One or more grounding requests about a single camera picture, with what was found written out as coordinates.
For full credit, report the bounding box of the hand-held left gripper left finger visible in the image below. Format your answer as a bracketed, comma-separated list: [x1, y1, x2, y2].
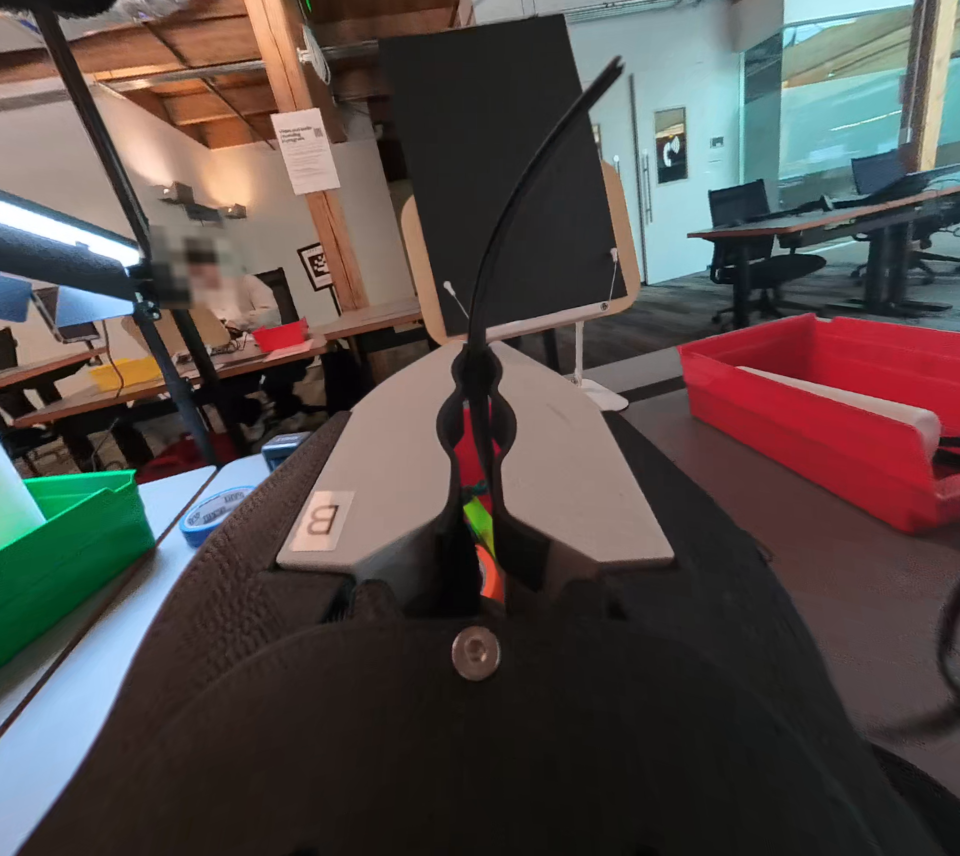
[276, 338, 481, 617]

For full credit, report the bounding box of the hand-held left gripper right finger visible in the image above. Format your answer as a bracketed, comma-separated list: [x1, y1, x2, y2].
[468, 340, 676, 609]

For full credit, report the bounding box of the red bin with assorted items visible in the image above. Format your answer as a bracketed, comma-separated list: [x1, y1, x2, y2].
[459, 406, 505, 489]

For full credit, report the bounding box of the black zip tie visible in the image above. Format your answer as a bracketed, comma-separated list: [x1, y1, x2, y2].
[466, 55, 627, 497]

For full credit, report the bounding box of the red bin with white tube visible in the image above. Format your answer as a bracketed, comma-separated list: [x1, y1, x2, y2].
[678, 313, 960, 534]

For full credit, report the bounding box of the dark grey battery pack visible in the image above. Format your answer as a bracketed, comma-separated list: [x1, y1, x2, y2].
[262, 432, 312, 470]

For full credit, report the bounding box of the small red bin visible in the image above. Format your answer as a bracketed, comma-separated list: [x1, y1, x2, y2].
[251, 319, 310, 353]

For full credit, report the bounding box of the wooden office desk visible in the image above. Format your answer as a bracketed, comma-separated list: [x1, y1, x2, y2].
[688, 184, 960, 332]
[0, 334, 331, 429]

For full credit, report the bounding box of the blue tape roll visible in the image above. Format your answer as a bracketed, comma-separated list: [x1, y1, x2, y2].
[178, 486, 256, 548]

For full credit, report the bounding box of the black square tag poster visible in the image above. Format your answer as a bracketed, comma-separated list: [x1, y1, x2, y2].
[297, 242, 335, 290]

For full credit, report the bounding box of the yellow plastic bin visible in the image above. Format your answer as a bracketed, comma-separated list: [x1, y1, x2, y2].
[90, 357, 162, 392]

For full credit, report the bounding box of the white cylindrical tube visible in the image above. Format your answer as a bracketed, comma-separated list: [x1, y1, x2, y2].
[735, 365, 942, 467]

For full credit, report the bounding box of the black office chair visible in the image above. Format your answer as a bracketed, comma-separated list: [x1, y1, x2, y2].
[851, 149, 960, 283]
[708, 179, 826, 324]

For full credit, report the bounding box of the green plastic bin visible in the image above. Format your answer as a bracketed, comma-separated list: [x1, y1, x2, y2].
[0, 469, 156, 669]

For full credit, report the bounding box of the white paper notice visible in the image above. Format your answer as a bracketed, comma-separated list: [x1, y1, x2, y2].
[270, 108, 340, 197]

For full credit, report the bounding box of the black board on stand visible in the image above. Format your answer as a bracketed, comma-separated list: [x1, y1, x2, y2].
[378, 14, 642, 414]

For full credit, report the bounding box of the LED panel light on stand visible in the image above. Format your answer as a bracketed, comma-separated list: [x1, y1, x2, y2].
[0, 190, 252, 458]

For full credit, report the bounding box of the framed wall sign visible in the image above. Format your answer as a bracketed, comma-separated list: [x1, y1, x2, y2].
[654, 107, 689, 185]

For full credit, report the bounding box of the wooden post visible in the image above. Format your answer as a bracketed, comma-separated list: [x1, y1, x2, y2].
[213, 0, 369, 317]

